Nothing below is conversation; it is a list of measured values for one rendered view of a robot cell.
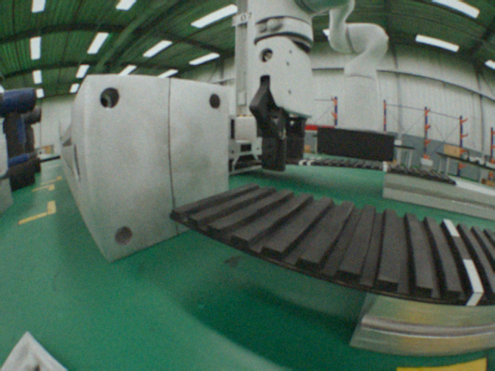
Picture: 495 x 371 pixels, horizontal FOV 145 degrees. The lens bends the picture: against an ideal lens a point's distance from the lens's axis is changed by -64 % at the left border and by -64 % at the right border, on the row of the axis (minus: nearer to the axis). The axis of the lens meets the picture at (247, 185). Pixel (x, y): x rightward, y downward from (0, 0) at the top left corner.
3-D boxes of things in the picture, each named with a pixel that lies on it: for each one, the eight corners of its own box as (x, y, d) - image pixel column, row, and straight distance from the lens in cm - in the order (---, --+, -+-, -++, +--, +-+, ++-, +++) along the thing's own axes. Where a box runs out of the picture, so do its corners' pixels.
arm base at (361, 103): (343, 131, 87) (343, 87, 89) (387, 137, 83) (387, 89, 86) (326, 127, 69) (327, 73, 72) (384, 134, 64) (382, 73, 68)
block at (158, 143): (248, 204, 18) (248, 91, 17) (108, 263, 12) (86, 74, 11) (184, 187, 24) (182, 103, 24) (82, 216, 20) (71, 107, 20)
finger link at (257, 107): (250, 80, 21) (263, 130, 23) (283, 70, 28) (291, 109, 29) (241, 82, 22) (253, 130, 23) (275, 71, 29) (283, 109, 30)
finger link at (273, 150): (274, 114, 23) (273, 176, 23) (287, 116, 26) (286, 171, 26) (250, 115, 24) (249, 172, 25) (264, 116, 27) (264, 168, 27)
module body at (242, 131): (264, 166, 37) (264, 117, 36) (223, 177, 29) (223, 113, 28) (116, 151, 104) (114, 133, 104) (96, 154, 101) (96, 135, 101)
